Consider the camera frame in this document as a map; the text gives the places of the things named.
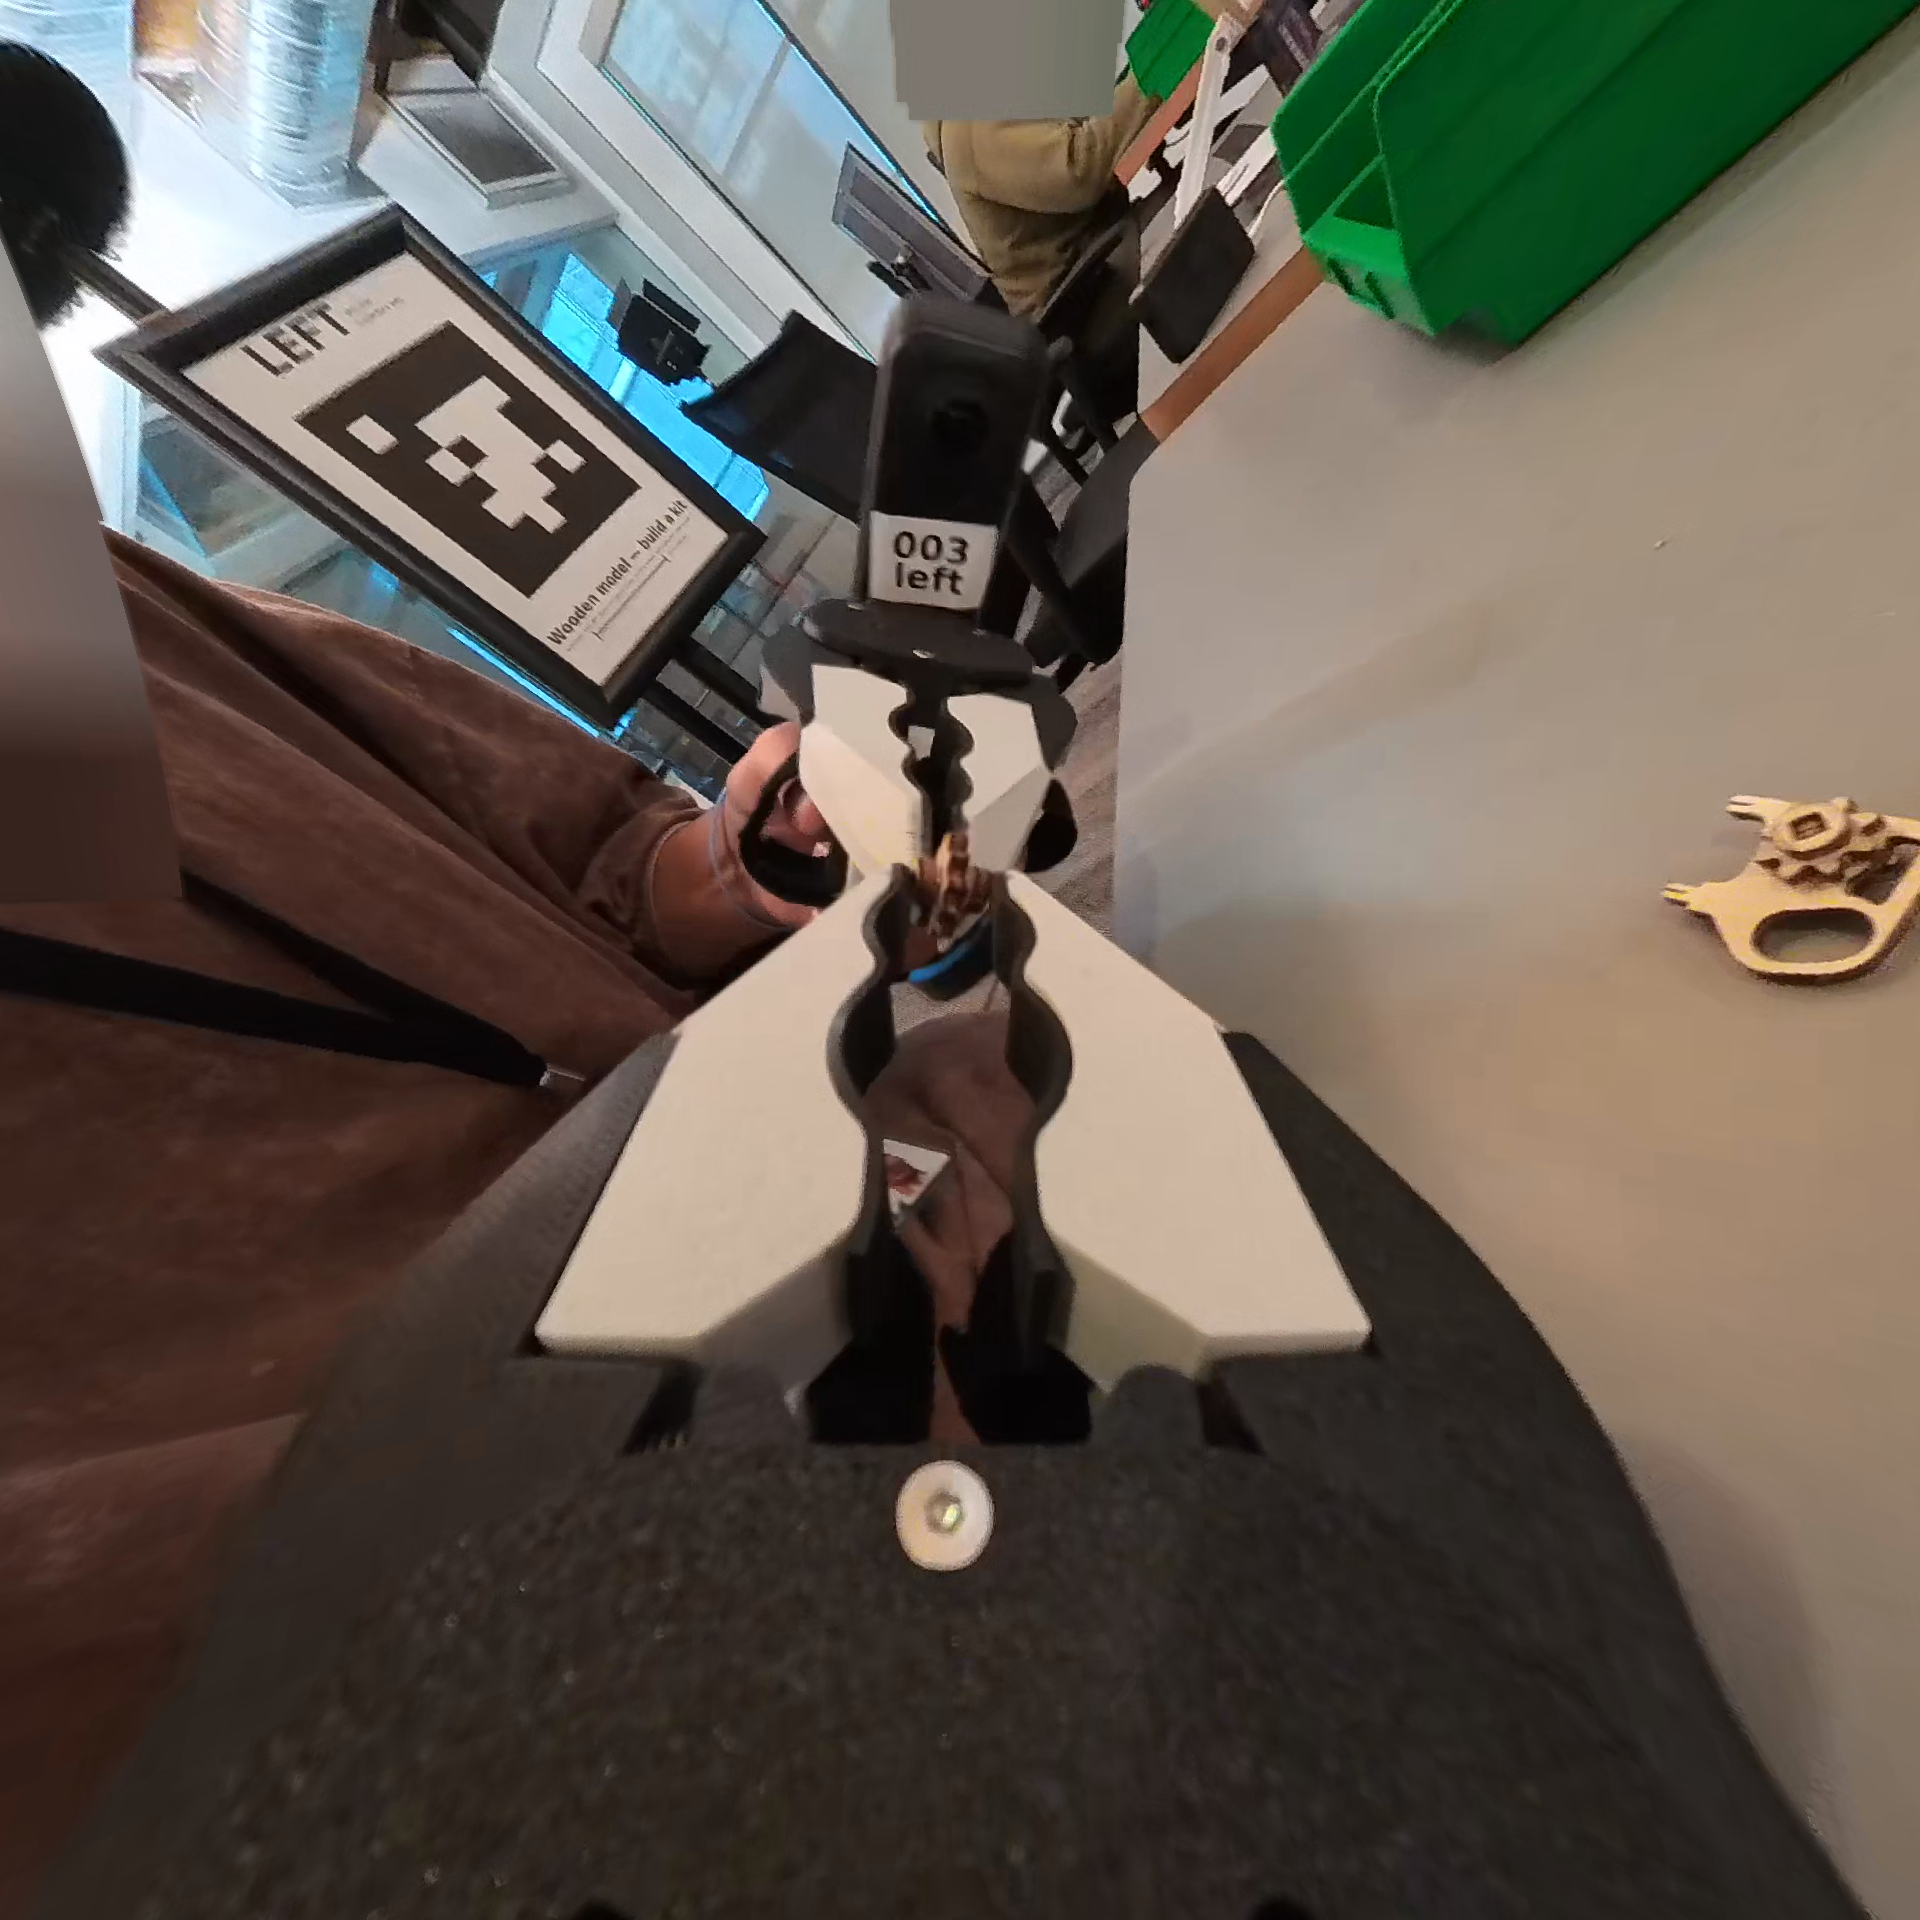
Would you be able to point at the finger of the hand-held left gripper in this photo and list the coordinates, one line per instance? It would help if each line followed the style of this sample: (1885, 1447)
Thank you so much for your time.
(849, 765)
(1009, 780)

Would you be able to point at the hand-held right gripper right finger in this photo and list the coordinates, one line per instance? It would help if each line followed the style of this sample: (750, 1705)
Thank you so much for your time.
(1200, 1184)

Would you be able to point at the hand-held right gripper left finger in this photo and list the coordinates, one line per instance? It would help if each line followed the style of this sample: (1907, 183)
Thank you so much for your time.
(705, 1184)

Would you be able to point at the small wooden gear assembly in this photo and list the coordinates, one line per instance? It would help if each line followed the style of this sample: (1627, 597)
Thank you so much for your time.
(949, 889)

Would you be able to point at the person's left forearm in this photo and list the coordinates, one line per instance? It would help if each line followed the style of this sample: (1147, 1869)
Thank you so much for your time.
(421, 780)

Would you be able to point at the wooden model plate with gear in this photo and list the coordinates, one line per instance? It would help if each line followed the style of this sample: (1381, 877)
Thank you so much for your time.
(1822, 930)

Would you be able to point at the person's left hand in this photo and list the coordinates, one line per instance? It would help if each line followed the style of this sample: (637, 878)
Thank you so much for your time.
(807, 823)

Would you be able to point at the black office chair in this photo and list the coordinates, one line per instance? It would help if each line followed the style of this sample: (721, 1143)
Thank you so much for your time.
(1083, 559)
(795, 420)
(1092, 309)

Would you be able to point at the grey monitor panel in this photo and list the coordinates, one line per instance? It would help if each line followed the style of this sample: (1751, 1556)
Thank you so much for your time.
(888, 212)

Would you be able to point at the black pouch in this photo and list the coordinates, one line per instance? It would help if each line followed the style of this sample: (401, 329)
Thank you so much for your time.
(1193, 278)

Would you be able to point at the white folding stand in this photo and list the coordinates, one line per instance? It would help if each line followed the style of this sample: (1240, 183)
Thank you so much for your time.
(1222, 104)

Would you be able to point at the small green plastic bin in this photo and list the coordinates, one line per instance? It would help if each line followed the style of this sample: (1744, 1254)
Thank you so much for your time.
(1171, 43)

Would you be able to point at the framed marker sign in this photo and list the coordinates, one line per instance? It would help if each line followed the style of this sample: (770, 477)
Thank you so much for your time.
(450, 451)

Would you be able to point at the large green plastic bin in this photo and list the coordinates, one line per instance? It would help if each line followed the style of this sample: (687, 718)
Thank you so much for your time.
(1575, 134)

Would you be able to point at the silver flexible duct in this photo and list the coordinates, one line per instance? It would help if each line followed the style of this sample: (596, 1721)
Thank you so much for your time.
(301, 90)

